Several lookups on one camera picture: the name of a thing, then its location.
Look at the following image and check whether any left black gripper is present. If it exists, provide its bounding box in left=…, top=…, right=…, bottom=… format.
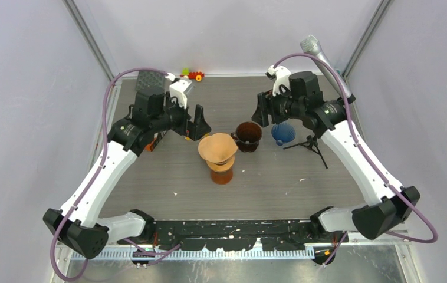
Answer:
left=151, top=92, right=211, bottom=140

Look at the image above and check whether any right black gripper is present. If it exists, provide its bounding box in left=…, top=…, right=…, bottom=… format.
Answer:
left=252, top=84, right=304, bottom=127

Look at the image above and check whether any wooden ring holder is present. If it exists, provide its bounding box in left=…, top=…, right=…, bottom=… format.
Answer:
left=206, top=156, right=235, bottom=173

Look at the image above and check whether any coffee filter box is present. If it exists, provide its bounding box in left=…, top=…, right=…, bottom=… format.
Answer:
left=144, top=131, right=167, bottom=152

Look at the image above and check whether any amber glass carafe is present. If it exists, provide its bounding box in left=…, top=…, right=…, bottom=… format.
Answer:
left=210, top=169, right=234, bottom=185

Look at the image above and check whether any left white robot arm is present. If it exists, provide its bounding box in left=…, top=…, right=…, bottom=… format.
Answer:
left=43, top=87, right=211, bottom=259

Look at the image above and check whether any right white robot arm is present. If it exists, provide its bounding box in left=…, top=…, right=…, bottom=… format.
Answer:
left=252, top=66, right=420, bottom=242

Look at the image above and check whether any brown glass dripper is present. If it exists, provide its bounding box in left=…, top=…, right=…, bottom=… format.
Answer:
left=231, top=121, right=262, bottom=153

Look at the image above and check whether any blue dripper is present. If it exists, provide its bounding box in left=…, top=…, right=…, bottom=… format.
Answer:
left=271, top=123, right=296, bottom=146

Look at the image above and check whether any small toy train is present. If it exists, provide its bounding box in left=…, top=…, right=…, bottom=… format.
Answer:
left=180, top=68, right=205, bottom=82

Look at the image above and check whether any dark grey baseplate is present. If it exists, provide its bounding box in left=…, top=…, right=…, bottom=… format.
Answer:
left=135, top=70, right=165, bottom=92

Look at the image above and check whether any silver microphone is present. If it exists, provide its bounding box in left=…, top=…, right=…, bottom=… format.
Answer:
left=300, top=35, right=352, bottom=98

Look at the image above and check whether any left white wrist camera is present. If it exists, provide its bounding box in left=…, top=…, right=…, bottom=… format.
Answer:
left=169, top=78, right=193, bottom=109

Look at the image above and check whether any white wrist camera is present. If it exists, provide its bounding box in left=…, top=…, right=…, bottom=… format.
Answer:
left=266, top=65, right=292, bottom=97
left=169, top=78, right=193, bottom=109

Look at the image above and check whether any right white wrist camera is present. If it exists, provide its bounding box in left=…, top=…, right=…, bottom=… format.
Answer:
left=266, top=65, right=292, bottom=97

